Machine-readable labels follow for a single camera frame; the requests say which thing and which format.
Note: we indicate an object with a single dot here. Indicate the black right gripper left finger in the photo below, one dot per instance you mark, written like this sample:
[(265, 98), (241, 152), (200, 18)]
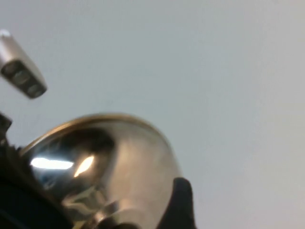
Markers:
[(23, 202)]

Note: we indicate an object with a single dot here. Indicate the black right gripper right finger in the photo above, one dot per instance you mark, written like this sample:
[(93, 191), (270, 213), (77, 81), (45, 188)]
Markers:
[(182, 205)]

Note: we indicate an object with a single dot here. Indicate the stainless steel pot lid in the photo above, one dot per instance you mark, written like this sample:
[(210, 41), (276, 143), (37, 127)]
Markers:
[(133, 167)]

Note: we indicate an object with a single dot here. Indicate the silver exterior camera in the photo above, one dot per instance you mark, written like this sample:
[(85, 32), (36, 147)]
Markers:
[(21, 71)]

